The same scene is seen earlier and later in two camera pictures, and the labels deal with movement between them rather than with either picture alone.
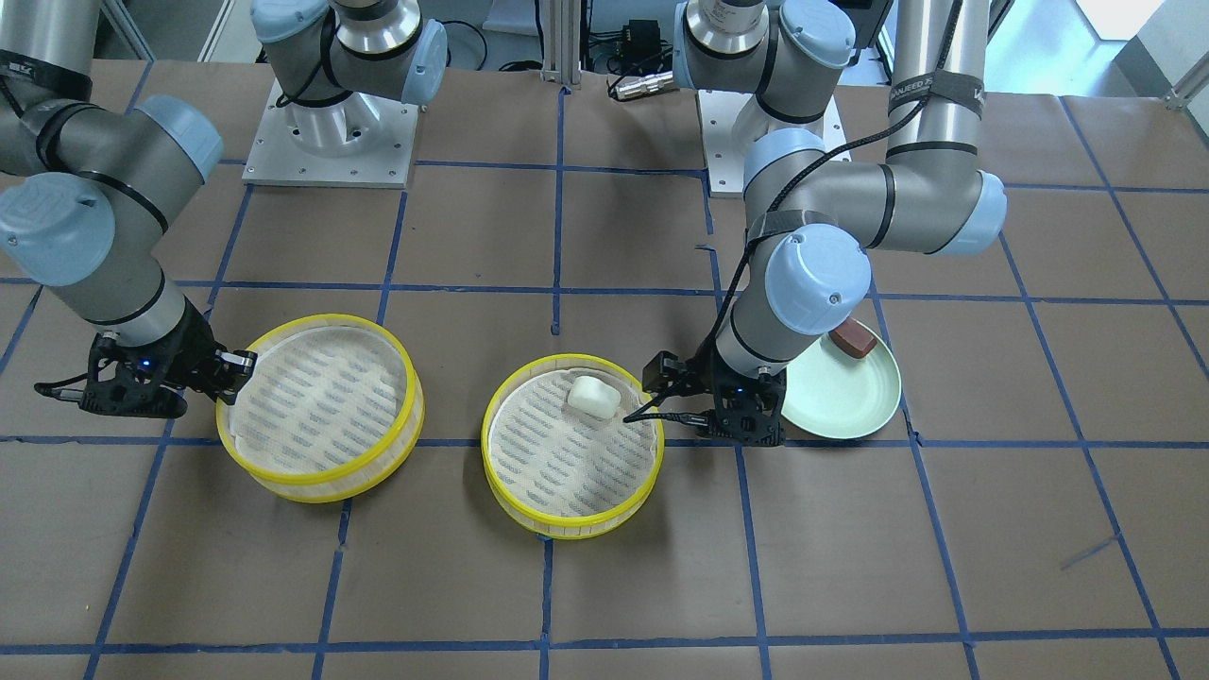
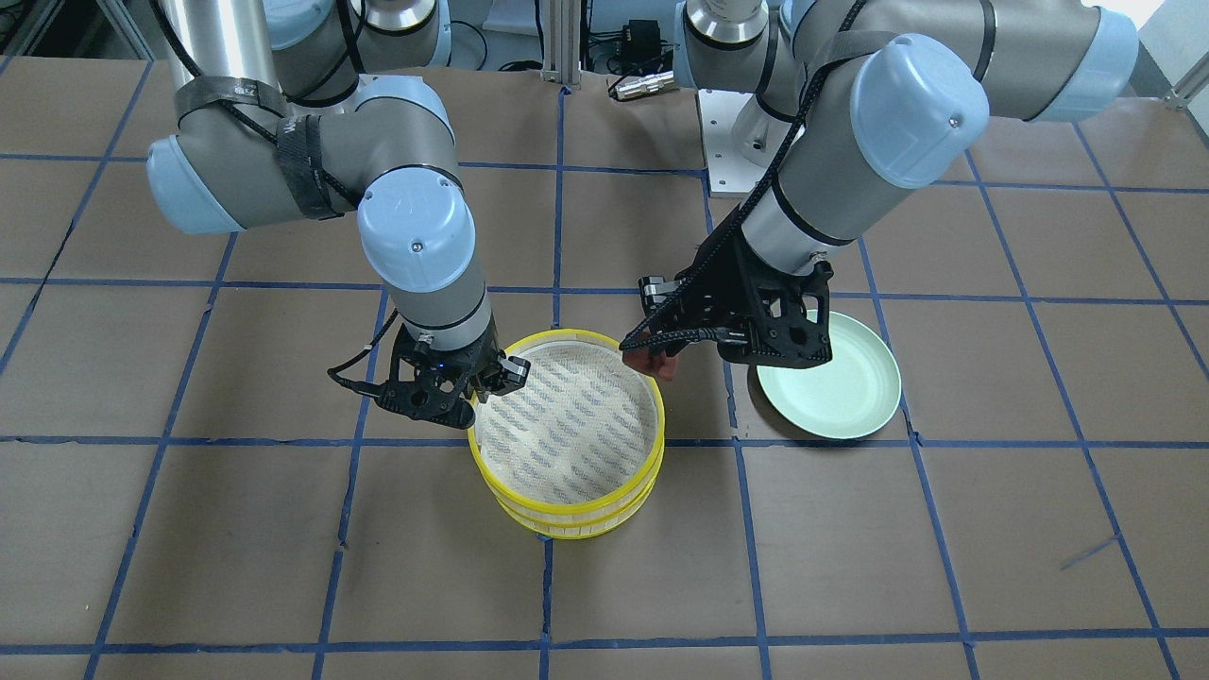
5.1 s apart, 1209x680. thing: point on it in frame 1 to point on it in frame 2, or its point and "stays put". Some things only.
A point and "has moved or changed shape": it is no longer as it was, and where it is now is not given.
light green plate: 833,393 stays put
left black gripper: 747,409 to 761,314
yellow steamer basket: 331,409 to 582,435
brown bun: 854,338 has moved or changed shape
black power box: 640,43 stays put
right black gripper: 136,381 to 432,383
